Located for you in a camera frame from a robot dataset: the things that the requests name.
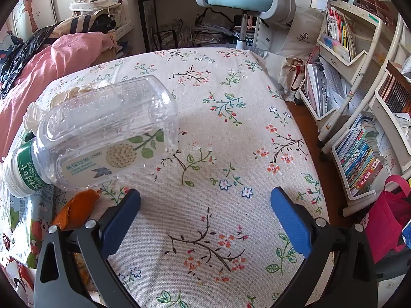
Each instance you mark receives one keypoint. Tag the black framed picture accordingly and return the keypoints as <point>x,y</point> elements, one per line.
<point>147,22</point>

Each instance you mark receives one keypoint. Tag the large orange peel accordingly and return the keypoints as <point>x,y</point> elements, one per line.
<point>77,205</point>

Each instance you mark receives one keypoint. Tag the floral tablecloth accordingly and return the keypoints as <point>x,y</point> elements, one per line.
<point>208,128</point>

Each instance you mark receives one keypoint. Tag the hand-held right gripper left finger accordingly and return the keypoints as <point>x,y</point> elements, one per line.
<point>120,221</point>

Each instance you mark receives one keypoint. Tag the row of brown books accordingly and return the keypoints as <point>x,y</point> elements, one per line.
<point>398,96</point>

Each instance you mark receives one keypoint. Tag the row of thin books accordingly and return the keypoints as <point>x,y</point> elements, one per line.
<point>337,29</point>

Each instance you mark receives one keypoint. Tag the stack of papers and folders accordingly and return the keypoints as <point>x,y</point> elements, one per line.
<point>321,89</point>

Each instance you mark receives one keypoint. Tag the small orange peel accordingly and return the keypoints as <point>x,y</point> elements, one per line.
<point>84,272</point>

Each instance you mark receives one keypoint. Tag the white rolling book cart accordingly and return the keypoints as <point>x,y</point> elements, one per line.
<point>353,67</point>
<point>375,109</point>

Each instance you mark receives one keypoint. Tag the white tissue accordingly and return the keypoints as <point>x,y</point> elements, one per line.
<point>35,118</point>

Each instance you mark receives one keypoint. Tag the grey chair with blue seat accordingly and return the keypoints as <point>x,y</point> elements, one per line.
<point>240,0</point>

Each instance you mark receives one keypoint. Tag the clear plastic bottle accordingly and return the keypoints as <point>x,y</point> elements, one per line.
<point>96,128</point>

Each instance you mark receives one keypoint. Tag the black jacket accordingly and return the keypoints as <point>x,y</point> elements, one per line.
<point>19,54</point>

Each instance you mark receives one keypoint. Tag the pink tote bag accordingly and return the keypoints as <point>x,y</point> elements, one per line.
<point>385,218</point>

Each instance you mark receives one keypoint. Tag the pile of clear plastic bags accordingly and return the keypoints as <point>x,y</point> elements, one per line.
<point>179,35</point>

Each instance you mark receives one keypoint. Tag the white canvas bag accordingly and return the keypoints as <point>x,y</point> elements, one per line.
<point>93,6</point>

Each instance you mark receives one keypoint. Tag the pink blanket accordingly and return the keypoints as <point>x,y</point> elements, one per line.
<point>48,67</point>

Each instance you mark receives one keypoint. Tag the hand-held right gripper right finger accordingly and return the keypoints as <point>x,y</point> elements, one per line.
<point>292,224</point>

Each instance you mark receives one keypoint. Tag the row of colourful books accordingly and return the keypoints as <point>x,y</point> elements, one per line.
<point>356,160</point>

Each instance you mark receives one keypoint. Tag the white paper bag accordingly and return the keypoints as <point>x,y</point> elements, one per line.
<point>301,35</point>

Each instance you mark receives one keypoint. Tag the striped beige cloth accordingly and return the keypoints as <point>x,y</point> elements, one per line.
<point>80,24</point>

